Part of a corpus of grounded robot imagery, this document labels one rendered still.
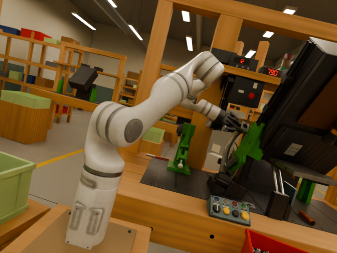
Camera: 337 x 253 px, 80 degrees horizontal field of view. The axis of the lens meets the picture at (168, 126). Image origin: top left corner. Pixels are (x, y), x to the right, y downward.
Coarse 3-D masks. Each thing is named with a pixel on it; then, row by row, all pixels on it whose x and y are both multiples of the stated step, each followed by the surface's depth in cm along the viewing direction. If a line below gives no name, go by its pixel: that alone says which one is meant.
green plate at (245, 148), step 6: (252, 126) 99; (258, 126) 92; (252, 132) 95; (258, 132) 90; (246, 138) 98; (252, 138) 92; (258, 138) 91; (240, 144) 101; (246, 144) 95; (252, 144) 91; (258, 144) 92; (240, 150) 97; (246, 150) 91; (252, 150) 92; (258, 150) 92; (252, 156) 92; (258, 156) 92
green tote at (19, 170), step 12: (0, 156) 67; (12, 156) 67; (0, 168) 67; (12, 168) 67; (24, 168) 62; (0, 180) 55; (12, 180) 59; (24, 180) 63; (0, 192) 56; (12, 192) 60; (24, 192) 65; (0, 204) 57; (12, 204) 61; (24, 204) 66; (0, 216) 58; (12, 216) 62
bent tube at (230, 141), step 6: (240, 126) 103; (246, 126) 102; (234, 132) 107; (246, 132) 100; (234, 138) 107; (228, 144) 108; (228, 150) 106; (222, 156) 105; (222, 162) 101; (222, 168) 98
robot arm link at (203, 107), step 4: (184, 100) 99; (188, 100) 99; (204, 100) 101; (180, 104) 102; (184, 104) 100; (188, 104) 99; (192, 104) 99; (196, 104) 100; (200, 104) 100; (204, 104) 100; (208, 104) 100; (188, 108) 103; (192, 108) 101; (196, 108) 101; (200, 108) 100; (204, 108) 100; (208, 108) 100; (200, 112) 102; (204, 112) 101
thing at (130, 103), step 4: (124, 80) 1102; (132, 80) 1047; (136, 80) 1044; (124, 84) 1104; (120, 88) 1064; (132, 88) 1051; (128, 92) 1068; (128, 96) 1057; (132, 96) 1059; (120, 100) 1073; (124, 100) 1071; (128, 100) 1072; (132, 100) 1067; (128, 104) 1061; (132, 104) 1069
